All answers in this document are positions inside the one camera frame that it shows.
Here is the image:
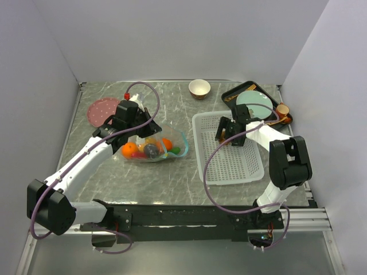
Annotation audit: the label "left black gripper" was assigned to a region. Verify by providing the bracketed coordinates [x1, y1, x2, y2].
[126, 107, 162, 138]

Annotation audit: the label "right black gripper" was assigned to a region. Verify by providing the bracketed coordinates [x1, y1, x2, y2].
[215, 116, 245, 147]

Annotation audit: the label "orange tangerine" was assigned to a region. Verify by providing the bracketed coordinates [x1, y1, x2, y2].
[157, 138, 173, 152]
[121, 142, 139, 159]

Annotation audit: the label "yellow orange mango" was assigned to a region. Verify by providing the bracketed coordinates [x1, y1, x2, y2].
[143, 137, 157, 147]

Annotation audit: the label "dark purple mangosteen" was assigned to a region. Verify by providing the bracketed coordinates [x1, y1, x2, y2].
[143, 143, 160, 159]

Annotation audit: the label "clear zip top bag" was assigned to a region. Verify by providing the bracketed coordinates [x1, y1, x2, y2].
[120, 124, 189, 163]

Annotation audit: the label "green chili pepper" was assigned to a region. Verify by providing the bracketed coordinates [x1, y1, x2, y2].
[169, 147, 181, 155]

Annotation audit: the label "brown kiwi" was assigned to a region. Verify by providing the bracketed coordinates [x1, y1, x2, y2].
[218, 130, 227, 144]

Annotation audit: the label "red chili pepper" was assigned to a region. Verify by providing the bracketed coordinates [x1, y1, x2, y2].
[131, 151, 147, 159]

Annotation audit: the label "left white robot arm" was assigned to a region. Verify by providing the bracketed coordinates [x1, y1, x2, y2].
[27, 99, 162, 235]

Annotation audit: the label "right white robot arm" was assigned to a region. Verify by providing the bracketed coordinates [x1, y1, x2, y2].
[215, 104, 313, 228]

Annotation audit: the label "light green plate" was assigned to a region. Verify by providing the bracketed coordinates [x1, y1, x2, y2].
[236, 91, 272, 120]

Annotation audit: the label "pink dotted plate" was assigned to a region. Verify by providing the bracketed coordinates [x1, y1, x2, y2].
[87, 97, 120, 128]

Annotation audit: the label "white plastic basket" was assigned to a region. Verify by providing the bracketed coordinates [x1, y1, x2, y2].
[192, 111, 264, 185]

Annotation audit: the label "wooden spoon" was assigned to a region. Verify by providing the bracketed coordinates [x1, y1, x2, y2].
[266, 116, 288, 126]

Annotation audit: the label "wooden chopsticks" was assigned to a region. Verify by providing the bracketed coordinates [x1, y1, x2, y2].
[223, 84, 257, 102]

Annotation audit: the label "black tray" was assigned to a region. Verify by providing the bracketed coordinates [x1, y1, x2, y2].
[221, 81, 293, 131]

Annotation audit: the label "white ceramic bowl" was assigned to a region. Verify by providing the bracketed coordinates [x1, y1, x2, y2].
[189, 79, 211, 100]

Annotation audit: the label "small brown cup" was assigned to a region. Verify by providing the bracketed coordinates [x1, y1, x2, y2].
[276, 103, 290, 119]

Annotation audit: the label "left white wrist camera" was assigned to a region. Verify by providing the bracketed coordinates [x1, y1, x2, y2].
[122, 93, 144, 111]

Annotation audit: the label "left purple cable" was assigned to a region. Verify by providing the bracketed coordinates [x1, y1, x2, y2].
[29, 81, 161, 255]

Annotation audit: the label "black base frame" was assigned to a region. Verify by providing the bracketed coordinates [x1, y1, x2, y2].
[80, 204, 284, 248]

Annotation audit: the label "aluminium rail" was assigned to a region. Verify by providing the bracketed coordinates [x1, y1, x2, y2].
[28, 207, 333, 235]

